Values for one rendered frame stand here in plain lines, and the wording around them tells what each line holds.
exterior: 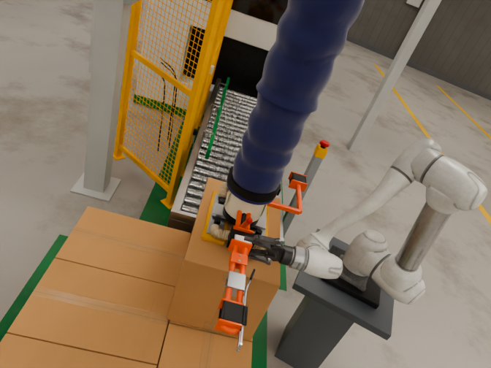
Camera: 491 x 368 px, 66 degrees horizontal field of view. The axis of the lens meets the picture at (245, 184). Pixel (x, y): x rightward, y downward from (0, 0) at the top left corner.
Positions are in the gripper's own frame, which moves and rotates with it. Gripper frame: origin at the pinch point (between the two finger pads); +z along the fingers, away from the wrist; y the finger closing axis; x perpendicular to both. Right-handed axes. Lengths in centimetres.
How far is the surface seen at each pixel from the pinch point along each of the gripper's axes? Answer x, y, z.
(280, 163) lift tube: 17.6, -28.7, -6.2
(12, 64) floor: 302, 108, 256
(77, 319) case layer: -13, 54, 55
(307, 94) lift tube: 17, -58, -5
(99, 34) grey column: 130, -16, 105
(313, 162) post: 118, 20, -50
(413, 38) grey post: 344, -45, -164
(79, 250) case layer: 24, 54, 69
